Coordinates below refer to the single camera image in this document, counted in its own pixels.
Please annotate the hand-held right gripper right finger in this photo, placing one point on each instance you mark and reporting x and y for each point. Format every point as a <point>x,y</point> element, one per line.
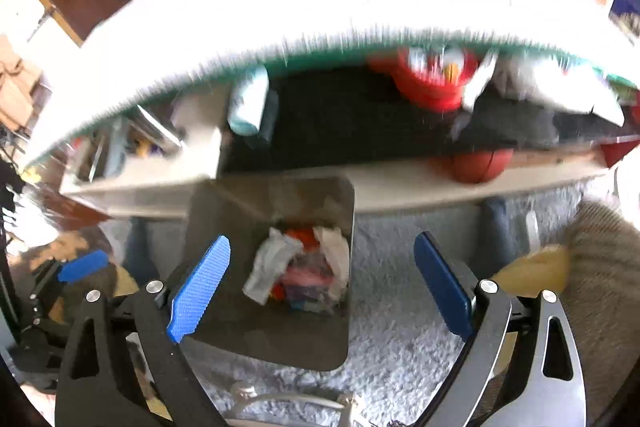
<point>445,294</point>

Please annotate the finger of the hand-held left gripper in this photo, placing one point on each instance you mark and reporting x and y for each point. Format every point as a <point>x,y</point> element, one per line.
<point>82,267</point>

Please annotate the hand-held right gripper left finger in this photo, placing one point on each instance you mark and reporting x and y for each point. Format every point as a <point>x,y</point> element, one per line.
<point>200,287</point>

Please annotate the grey trash bin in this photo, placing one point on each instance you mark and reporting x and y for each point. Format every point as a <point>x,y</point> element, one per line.
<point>225,217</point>

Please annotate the white plastic wrapper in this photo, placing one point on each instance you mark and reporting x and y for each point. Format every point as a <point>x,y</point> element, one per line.
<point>337,257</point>

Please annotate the yellow cloth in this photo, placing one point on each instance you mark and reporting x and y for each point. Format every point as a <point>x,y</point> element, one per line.
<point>535,269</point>

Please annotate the white table shelf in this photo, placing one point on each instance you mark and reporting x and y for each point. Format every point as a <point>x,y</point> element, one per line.
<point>400,192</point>

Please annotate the orange basketball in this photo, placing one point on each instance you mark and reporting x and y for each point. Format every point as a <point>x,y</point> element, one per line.
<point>480,167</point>

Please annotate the beige ribbed cushion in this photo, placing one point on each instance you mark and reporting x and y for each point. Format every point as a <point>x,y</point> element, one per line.
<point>605,282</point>

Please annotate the black cloth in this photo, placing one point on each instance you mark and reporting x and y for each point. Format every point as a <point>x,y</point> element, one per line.
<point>510,122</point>

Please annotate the white plastic bottle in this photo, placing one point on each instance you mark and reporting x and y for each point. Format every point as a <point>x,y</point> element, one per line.
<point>247,102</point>

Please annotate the red round container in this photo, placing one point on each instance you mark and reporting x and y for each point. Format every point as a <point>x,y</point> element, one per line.
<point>425,82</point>

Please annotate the white plastic bag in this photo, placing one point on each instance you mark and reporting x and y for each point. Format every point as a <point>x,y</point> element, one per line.
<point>550,82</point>

